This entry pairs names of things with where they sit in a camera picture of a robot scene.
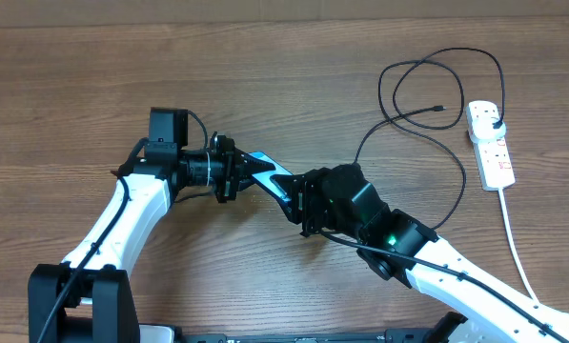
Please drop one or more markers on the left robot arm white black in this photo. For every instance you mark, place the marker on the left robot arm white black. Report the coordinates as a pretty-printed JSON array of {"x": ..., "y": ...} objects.
[{"x": 87, "y": 297}]

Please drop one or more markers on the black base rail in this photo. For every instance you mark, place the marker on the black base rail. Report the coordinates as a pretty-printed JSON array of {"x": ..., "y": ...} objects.
[{"x": 439, "y": 333}]

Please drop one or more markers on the white power strip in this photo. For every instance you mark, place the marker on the white power strip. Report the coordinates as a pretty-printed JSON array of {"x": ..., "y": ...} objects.
[{"x": 493, "y": 159}]

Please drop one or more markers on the blue Galaxy smartphone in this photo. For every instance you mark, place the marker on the blue Galaxy smartphone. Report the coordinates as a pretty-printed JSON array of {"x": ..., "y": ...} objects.
[{"x": 265, "y": 181}]

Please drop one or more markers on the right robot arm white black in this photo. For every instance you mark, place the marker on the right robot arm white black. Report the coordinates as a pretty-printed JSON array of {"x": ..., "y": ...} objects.
[{"x": 342, "y": 205}]

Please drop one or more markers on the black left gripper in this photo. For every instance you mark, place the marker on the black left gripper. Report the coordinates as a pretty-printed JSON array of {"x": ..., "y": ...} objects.
[{"x": 233, "y": 163}]

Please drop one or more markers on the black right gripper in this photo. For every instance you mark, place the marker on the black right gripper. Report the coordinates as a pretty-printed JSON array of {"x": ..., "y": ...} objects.
[{"x": 296, "y": 188}]

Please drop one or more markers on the white charger plug adapter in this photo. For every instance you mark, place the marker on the white charger plug adapter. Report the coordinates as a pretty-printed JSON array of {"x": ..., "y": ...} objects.
[{"x": 482, "y": 130}]

